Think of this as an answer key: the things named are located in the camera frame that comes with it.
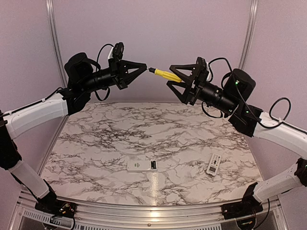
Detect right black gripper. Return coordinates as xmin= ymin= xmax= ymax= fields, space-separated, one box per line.
xmin=168 ymin=63 xmax=238 ymax=115

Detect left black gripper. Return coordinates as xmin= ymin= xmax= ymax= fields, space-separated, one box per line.
xmin=79 ymin=56 xmax=146 ymax=92

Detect yellow handled screwdriver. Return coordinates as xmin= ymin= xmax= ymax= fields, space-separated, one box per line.
xmin=149 ymin=68 xmax=182 ymax=82

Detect large white remote control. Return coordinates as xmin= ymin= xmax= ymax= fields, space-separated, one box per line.
xmin=127 ymin=160 xmax=158 ymax=172

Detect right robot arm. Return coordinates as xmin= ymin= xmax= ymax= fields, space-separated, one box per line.
xmin=167 ymin=57 xmax=307 ymax=215

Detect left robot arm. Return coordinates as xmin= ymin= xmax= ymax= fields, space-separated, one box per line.
xmin=0 ymin=52 xmax=147 ymax=213

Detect small white remote control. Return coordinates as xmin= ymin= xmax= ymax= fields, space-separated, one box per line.
xmin=206 ymin=154 xmax=221 ymax=176

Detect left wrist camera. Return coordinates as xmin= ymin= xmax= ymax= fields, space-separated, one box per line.
xmin=108 ymin=42 xmax=124 ymax=60

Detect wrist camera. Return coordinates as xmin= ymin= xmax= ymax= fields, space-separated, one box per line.
xmin=206 ymin=62 xmax=213 ymax=82
xmin=108 ymin=42 xmax=124 ymax=60

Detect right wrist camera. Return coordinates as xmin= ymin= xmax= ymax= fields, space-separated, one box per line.
xmin=206 ymin=62 xmax=213 ymax=82

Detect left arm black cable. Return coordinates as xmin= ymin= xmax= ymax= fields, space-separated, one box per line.
xmin=4 ymin=43 xmax=116 ymax=115

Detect left aluminium corner post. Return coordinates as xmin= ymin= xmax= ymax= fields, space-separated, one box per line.
xmin=46 ymin=0 xmax=68 ymax=87

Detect aluminium corner post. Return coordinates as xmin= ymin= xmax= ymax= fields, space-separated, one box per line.
xmin=46 ymin=0 xmax=68 ymax=87
xmin=239 ymin=0 xmax=259 ymax=69

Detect right aluminium corner post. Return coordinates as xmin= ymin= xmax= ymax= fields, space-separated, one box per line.
xmin=239 ymin=0 xmax=259 ymax=69

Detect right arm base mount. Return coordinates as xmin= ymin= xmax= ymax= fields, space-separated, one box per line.
xmin=221 ymin=201 xmax=263 ymax=219

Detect aluminium front rail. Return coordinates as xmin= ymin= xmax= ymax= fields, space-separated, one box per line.
xmin=14 ymin=190 xmax=286 ymax=230

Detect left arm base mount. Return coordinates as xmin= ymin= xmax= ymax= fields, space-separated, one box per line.
xmin=35 ymin=200 xmax=77 ymax=218

